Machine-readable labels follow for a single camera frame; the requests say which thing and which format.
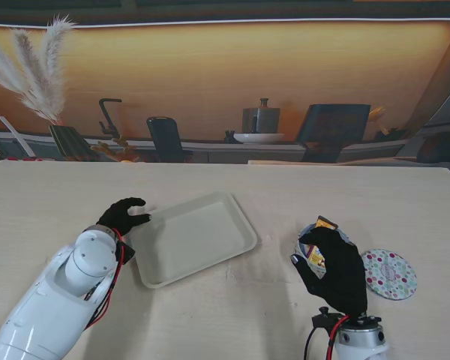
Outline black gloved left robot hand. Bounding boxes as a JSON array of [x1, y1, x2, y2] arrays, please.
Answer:
[[96, 197, 153, 238]]

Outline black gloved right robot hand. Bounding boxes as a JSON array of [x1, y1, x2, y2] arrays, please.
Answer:
[[290, 226, 369, 314]]

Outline purple cookie packet with picture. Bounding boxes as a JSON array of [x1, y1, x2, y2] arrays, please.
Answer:
[[306, 245, 327, 269]]

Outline round polka dot box lid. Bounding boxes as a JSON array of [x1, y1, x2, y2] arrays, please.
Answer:
[[359, 247, 418, 302]]

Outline round polka dot cookie box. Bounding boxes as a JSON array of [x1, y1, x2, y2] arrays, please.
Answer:
[[295, 223, 356, 281]]

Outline dark brown cookie packet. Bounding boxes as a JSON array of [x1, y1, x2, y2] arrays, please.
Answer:
[[315, 215, 339, 230]]

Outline beige rectangular tray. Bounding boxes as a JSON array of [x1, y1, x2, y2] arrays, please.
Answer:
[[130, 190, 259, 289]]

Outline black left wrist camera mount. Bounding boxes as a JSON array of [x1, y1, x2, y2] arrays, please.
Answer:
[[115, 239, 137, 266]]

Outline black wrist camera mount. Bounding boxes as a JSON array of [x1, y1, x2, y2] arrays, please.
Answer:
[[310, 306, 346, 331], [115, 239, 137, 266]]

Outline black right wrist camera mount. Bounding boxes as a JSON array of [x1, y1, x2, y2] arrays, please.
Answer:
[[310, 306, 346, 331]]

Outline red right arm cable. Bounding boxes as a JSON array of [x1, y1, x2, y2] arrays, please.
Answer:
[[324, 314, 352, 360]]

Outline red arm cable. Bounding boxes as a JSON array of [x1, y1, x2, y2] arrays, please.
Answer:
[[84, 228, 127, 331], [324, 314, 352, 360]]

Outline red left arm cable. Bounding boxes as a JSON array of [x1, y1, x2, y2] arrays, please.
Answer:
[[84, 228, 127, 331]]

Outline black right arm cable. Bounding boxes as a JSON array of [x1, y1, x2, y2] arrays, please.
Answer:
[[303, 328, 316, 360]]

